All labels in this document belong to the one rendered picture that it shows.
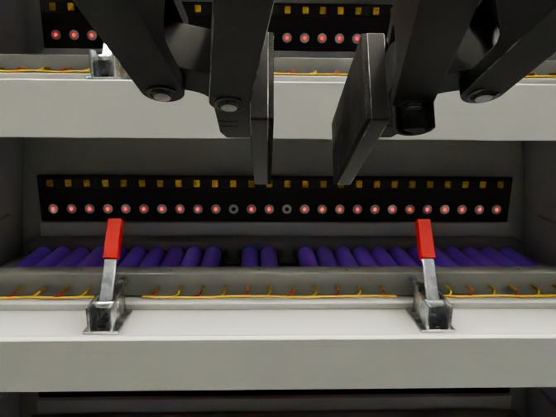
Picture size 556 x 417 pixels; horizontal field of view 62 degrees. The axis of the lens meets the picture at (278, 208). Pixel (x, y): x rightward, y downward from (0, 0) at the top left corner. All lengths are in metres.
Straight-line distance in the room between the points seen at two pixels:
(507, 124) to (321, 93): 0.15
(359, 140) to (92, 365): 0.30
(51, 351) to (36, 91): 0.20
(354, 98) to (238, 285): 0.30
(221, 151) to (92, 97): 0.21
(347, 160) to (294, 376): 0.24
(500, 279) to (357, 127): 0.35
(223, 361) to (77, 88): 0.24
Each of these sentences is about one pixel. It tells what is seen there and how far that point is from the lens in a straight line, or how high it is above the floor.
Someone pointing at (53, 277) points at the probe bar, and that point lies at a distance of 0.47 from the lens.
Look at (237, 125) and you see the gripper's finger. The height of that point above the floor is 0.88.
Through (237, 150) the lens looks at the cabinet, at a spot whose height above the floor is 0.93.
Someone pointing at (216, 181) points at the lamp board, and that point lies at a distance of 0.53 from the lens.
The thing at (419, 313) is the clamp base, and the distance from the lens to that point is 0.41.
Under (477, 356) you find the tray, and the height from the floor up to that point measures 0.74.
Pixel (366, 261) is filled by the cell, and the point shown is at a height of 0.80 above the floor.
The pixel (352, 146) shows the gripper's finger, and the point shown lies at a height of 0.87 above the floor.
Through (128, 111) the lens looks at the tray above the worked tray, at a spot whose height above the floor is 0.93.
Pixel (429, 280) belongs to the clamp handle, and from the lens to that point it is 0.41.
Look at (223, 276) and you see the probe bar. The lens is 0.43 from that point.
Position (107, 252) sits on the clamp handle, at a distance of 0.41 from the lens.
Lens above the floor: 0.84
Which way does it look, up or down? 2 degrees up
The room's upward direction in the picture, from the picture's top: straight up
